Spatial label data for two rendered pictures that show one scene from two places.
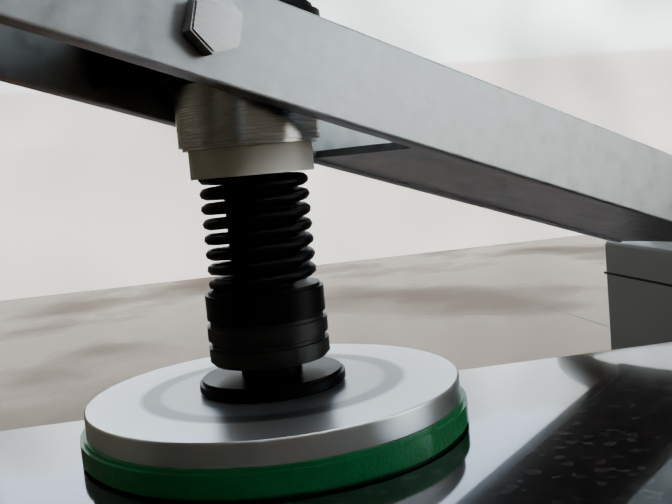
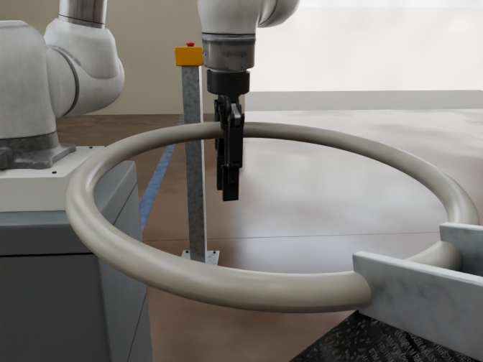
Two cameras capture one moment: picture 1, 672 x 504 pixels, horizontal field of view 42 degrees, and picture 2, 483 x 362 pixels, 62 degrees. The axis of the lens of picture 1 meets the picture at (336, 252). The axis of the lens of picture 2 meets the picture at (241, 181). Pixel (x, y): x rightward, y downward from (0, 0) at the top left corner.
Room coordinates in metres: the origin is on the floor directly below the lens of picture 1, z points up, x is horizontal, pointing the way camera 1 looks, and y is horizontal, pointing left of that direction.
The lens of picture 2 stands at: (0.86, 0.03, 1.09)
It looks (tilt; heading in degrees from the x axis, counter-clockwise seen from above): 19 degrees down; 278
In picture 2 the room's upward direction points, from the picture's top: straight up
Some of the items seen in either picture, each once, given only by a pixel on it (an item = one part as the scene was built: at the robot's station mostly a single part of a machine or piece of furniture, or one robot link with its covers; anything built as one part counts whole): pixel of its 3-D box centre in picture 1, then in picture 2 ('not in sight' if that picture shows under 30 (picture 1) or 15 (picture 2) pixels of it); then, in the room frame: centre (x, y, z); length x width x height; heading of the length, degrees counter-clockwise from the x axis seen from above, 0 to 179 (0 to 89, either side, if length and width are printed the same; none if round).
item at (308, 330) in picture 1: (267, 326); not in sight; (0.50, 0.04, 0.89); 0.07 x 0.07 x 0.01
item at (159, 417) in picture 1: (274, 393); not in sight; (0.50, 0.04, 0.85); 0.21 x 0.21 x 0.01
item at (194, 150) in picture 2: not in sight; (195, 162); (1.34, -1.80, 0.54); 0.20 x 0.20 x 1.09; 6
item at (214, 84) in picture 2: not in sight; (228, 96); (0.98, -0.68, 1.00); 0.08 x 0.07 x 0.09; 113
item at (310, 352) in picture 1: (269, 347); not in sight; (0.50, 0.04, 0.88); 0.07 x 0.07 x 0.01
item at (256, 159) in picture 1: (249, 143); not in sight; (0.50, 0.04, 0.99); 0.07 x 0.07 x 0.04
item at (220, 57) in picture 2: not in sight; (228, 52); (0.98, -0.67, 1.08); 0.09 x 0.09 x 0.06
